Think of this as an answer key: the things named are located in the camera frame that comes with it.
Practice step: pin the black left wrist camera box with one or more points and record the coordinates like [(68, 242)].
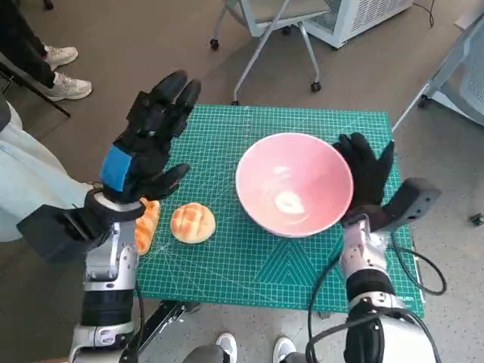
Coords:
[(49, 230)]

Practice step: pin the black metal stand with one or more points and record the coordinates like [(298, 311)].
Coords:
[(56, 107)]

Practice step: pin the black chair caster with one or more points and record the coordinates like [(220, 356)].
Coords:
[(477, 218)]

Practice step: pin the black left hand blue tape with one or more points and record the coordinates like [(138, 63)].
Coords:
[(147, 159)]

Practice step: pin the person with headset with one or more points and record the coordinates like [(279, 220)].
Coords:
[(22, 45)]

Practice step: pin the white shoe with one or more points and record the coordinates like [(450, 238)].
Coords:
[(227, 346), (283, 349)]

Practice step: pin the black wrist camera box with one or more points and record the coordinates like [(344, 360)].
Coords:
[(49, 230), (412, 200)]

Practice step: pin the pink bowl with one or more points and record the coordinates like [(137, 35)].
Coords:
[(295, 177)]

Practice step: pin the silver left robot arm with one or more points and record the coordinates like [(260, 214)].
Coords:
[(109, 264)]

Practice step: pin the round toy bread bun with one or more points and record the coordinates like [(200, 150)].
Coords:
[(193, 223)]

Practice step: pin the black knitted gloved right hand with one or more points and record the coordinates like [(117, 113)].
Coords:
[(367, 174)]

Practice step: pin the grey office chair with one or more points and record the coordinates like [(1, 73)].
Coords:
[(280, 11)]

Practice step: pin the seated person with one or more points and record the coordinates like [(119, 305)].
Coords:
[(30, 177)]

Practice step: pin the long toy bread loaf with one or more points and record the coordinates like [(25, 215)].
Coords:
[(145, 230)]

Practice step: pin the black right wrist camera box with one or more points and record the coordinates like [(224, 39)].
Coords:
[(412, 200)]

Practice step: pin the green cutting mat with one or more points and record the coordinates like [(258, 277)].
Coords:
[(227, 264)]

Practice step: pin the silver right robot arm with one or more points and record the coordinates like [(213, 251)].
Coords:
[(363, 257)]

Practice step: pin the white perforated cabinet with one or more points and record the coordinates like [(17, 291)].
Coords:
[(378, 15)]

